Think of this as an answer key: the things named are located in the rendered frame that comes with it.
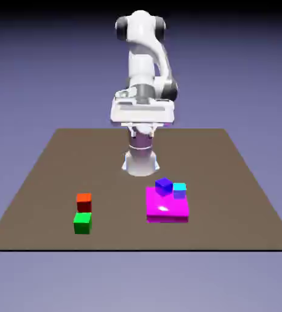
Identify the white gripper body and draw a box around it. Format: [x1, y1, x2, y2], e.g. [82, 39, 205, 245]
[110, 97, 175, 128]

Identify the small blue cube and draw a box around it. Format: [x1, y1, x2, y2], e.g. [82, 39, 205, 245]
[154, 177, 174, 197]

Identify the small cyan cube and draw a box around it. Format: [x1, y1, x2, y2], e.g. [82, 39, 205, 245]
[172, 182, 187, 200]

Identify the small red cube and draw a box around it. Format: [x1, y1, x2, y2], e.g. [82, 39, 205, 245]
[76, 193, 93, 213]

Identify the small green cube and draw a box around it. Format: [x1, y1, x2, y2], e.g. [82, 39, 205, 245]
[72, 211, 93, 235]

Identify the large magenta box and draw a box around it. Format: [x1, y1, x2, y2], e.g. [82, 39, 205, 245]
[145, 186, 189, 224]

